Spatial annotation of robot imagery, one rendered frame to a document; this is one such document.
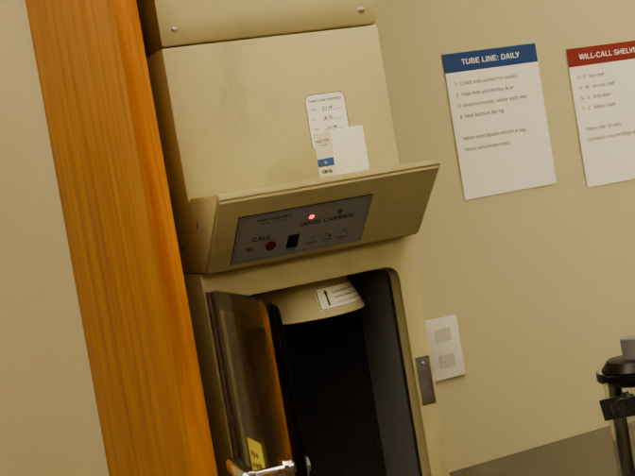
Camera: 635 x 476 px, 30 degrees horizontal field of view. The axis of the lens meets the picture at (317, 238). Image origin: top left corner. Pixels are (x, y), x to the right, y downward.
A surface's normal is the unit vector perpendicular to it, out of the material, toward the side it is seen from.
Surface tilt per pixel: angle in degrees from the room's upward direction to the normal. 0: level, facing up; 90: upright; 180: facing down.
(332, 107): 90
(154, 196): 90
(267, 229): 135
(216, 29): 90
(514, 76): 90
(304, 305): 66
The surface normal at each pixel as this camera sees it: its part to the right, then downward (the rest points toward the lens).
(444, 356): 0.40, -0.02
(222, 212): 0.40, 0.69
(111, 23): -0.90, 0.17
